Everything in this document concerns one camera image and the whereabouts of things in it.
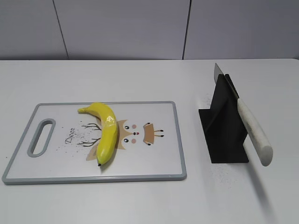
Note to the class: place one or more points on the white handled kitchen knife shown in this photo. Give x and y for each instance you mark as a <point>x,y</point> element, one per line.
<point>257,136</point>

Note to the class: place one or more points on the black knife stand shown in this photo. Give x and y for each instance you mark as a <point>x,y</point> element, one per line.
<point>223,128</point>

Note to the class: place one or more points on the white deer cutting board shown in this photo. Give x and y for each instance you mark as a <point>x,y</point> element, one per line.
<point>59,144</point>

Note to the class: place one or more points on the yellow plastic banana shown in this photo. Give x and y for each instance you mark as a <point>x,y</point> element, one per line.
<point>107,144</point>

